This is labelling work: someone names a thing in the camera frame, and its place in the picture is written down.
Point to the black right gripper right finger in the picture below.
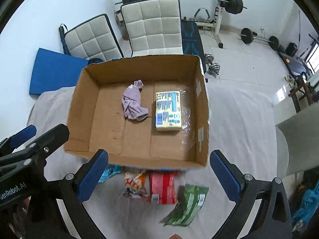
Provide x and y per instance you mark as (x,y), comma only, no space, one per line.
(273,219)

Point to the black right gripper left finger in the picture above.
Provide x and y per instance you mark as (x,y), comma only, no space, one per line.
(74,191)

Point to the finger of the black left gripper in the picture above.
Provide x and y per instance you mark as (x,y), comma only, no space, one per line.
(13,142)
(33,156)

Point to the blue snack packet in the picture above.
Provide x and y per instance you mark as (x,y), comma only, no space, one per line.
(109,172)

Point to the orange panda snack packet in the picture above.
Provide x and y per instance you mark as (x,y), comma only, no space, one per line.
(134,183)

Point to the green snack packet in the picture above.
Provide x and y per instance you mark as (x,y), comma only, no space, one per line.
(189,205)

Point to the red snack packet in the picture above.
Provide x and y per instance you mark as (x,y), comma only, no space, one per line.
(162,187)

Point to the lilac cloth bundle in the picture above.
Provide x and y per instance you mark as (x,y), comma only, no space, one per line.
(131,102)

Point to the yellow tissue pack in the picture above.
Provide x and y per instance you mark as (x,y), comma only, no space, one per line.
(168,115)

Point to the grey chair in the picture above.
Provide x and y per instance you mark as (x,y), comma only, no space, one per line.
(297,142)

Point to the blue foam mat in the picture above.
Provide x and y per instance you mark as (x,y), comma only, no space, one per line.
(52,71)

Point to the grey table cloth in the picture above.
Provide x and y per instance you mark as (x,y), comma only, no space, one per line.
(242,127)

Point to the cardboard milk carton box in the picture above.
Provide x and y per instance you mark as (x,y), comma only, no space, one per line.
(96,117)

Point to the dark blue cloth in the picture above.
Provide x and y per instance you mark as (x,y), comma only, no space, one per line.
(94,61)

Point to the brown wooden chair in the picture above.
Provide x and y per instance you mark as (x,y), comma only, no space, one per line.
(301,91)

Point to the left white quilted chair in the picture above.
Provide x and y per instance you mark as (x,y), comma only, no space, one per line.
(92,39)

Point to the white quilted chair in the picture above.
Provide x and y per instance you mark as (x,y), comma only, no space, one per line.
(153,27)
(92,39)

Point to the black treadmill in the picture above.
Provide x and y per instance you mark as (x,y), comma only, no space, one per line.
(295,67)

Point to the chrome dumbbell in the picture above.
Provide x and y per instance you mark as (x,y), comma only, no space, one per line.
(212,68)

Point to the right white quilted chair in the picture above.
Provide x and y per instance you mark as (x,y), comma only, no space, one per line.
(153,27)

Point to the floor barbell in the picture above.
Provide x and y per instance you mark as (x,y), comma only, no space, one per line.
(247,36)

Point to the blue black weight bench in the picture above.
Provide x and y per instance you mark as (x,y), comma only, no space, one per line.
(192,42)

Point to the white weight rack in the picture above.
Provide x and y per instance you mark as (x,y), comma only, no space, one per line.
(215,24)

